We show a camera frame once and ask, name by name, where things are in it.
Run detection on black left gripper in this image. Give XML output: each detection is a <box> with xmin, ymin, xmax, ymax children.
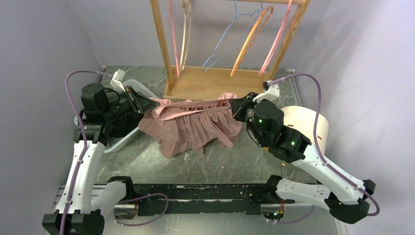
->
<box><xmin>102</xmin><ymin>85</ymin><xmax>160</xmax><ymax>120</ymax></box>

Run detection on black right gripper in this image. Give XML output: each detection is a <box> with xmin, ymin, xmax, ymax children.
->
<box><xmin>229</xmin><ymin>91</ymin><xmax>266</xmax><ymax>144</ymax></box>

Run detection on pink pleated skirt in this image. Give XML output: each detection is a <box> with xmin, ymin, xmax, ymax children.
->
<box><xmin>138</xmin><ymin>93</ymin><xmax>242</xmax><ymax>159</ymax></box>

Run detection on blue wire hanger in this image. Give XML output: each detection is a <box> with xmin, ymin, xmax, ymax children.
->
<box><xmin>202</xmin><ymin>0</ymin><xmax>263</xmax><ymax>72</ymax></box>

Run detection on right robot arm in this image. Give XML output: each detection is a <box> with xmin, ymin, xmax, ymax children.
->
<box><xmin>229</xmin><ymin>93</ymin><xmax>376</xmax><ymax>224</ymax></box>

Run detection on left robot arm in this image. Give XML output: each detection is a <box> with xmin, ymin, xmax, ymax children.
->
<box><xmin>42</xmin><ymin>80</ymin><xmax>158</xmax><ymax>235</ymax></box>

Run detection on thick pink plastic hanger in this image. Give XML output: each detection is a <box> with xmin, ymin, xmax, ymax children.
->
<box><xmin>259</xmin><ymin>0</ymin><xmax>293</xmax><ymax>76</ymax></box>

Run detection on orange wavy plastic hanger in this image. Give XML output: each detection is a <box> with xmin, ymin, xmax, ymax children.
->
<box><xmin>230</xmin><ymin>6</ymin><xmax>274</xmax><ymax>77</ymax></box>

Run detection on beige wooden hanger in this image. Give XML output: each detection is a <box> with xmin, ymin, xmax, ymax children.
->
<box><xmin>180</xmin><ymin>0</ymin><xmax>192</xmax><ymax>72</ymax></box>

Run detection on wooden clothes rack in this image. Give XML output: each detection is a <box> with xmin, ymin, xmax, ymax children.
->
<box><xmin>150</xmin><ymin>0</ymin><xmax>310</xmax><ymax>100</ymax></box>

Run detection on white plastic laundry basket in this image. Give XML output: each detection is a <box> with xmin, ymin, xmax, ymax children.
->
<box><xmin>79</xmin><ymin>79</ymin><xmax>157</xmax><ymax>153</ymax></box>

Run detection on cream cylinder with orange base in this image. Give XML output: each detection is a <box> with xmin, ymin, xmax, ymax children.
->
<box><xmin>281</xmin><ymin>106</ymin><xmax>329</xmax><ymax>154</ymax></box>

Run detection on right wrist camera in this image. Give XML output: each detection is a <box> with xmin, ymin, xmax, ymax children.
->
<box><xmin>253</xmin><ymin>80</ymin><xmax>280</xmax><ymax>103</ymax></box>

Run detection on thin pink wire hanger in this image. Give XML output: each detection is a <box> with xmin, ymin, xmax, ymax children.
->
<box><xmin>168</xmin><ymin>0</ymin><xmax>180</xmax><ymax>77</ymax></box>

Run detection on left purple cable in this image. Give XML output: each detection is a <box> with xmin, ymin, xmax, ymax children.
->
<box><xmin>58</xmin><ymin>70</ymin><xmax>114</xmax><ymax>235</ymax></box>

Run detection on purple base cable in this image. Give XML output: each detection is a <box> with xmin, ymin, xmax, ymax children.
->
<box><xmin>113</xmin><ymin>193</ymin><xmax>169</xmax><ymax>227</ymax></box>

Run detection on black base frame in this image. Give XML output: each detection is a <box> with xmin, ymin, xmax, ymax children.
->
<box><xmin>120</xmin><ymin>175</ymin><xmax>283</xmax><ymax>216</ymax></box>

